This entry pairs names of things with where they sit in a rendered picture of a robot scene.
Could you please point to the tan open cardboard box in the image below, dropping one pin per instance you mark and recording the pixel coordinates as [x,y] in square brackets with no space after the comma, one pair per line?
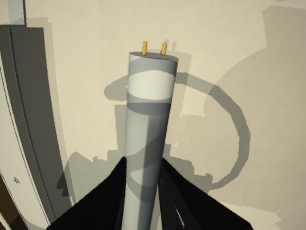
[8,209]

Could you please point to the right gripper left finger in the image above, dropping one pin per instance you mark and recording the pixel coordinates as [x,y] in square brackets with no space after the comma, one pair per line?
[98,209]

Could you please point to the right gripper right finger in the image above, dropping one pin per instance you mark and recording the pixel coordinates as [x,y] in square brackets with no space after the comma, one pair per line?
[198,210]

